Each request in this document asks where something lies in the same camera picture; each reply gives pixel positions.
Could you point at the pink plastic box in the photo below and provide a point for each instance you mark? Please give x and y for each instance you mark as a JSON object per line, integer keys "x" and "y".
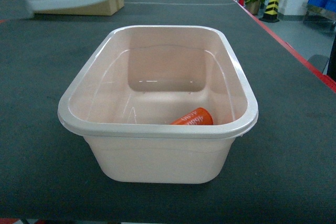
{"x": 138, "y": 81}

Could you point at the cardboard box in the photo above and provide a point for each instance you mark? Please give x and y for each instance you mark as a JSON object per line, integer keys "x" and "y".
{"x": 105, "y": 8}

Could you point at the yellow black striped bollard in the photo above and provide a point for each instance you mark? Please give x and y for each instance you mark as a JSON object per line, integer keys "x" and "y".
{"x": 271, "y": 12}

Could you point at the dark grey table mat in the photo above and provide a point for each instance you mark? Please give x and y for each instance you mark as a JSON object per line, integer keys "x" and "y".
{"x": 281, "y": 171}

